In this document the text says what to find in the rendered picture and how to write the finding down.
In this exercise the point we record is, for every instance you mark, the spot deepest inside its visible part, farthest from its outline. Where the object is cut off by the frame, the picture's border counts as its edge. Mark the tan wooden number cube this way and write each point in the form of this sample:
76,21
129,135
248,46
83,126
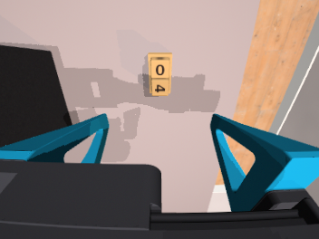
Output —
159,67
159,87

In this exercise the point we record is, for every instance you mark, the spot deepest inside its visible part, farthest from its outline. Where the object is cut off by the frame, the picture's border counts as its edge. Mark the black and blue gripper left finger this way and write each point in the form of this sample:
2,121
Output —
52,146

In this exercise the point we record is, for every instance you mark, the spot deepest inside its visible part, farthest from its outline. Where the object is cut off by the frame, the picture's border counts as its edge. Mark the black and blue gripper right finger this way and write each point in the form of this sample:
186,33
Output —
280,163

